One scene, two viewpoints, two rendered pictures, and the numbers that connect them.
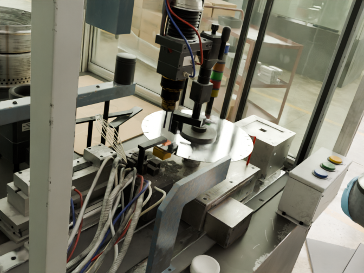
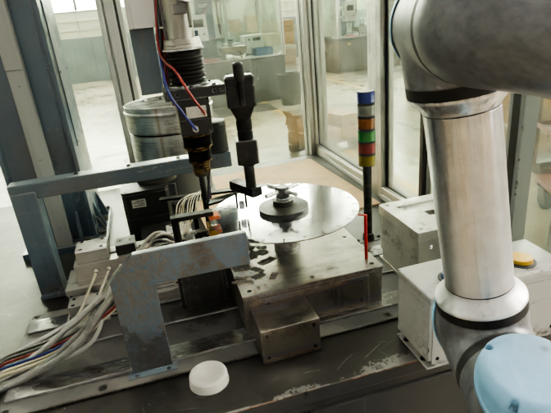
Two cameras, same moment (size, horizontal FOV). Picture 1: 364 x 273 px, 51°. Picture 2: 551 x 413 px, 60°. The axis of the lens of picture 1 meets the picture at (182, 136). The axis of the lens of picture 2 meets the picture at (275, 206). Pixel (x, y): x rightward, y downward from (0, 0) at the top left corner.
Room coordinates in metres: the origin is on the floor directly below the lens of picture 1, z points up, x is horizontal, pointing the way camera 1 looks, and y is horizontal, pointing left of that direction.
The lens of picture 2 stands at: (0.30, -0.69, 1.35)
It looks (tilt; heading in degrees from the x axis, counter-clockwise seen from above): 22 degrees down; 43
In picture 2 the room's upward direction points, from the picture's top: 6 degrees counter-clockwise
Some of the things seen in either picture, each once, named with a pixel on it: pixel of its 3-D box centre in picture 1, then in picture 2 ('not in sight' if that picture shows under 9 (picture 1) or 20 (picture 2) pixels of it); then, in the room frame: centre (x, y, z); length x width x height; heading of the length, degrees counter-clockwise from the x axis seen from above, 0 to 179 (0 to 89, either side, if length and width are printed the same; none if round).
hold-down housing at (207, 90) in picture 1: (206, 64); (243, 115); (0.95, -0.02, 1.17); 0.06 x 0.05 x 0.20; 137
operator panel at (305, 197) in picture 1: (315, 184); (479, 301); (1.09, -0.45, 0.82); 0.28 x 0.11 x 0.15; 146
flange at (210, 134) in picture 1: (198, 129); (283, 203); (1.03, -0.04, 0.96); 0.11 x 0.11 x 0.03
